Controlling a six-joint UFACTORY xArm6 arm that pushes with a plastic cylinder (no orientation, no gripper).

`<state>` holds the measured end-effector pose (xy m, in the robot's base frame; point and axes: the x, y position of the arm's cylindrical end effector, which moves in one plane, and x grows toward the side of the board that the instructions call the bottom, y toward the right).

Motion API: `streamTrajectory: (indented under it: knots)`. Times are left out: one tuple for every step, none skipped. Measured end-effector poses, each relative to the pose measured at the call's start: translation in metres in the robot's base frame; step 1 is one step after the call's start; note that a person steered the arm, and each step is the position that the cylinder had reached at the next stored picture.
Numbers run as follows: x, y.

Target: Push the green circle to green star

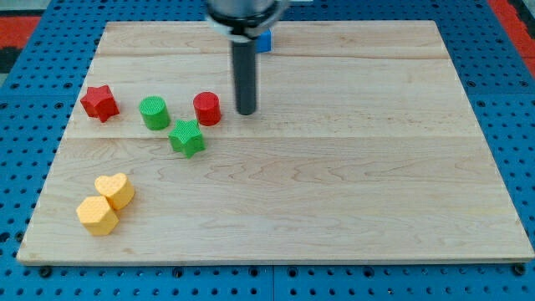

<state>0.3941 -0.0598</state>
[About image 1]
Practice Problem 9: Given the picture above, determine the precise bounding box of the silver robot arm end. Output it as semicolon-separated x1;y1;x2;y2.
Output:
206;0;290;43

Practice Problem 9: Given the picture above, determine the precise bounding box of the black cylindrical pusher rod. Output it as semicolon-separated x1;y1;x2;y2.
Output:
231;40;257;115

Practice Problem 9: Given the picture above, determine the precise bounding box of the yellow hexagon block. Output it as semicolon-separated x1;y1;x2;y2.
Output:
76;196;119;236

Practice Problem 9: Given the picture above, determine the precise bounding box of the red cylinder block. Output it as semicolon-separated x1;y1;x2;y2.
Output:
193;91;222;126

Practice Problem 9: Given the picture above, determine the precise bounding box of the yellow heart block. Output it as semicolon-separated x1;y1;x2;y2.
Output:
94;173;135;210

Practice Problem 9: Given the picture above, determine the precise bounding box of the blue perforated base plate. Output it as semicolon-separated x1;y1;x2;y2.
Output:
1;0;534;300

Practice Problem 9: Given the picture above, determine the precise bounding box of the red star block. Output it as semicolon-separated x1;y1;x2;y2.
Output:
80;85;120;123

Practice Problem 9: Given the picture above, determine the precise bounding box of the blue cube block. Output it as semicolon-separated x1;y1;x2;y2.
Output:
256;29;273;54

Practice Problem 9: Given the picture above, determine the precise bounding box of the green cylinder block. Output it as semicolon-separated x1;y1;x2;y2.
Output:
139;95;171;130

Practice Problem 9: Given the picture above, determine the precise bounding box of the green star block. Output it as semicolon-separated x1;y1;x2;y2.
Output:
168;120;206;158

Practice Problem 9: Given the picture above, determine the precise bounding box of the wooden board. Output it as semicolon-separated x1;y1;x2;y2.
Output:
18;21;534;266

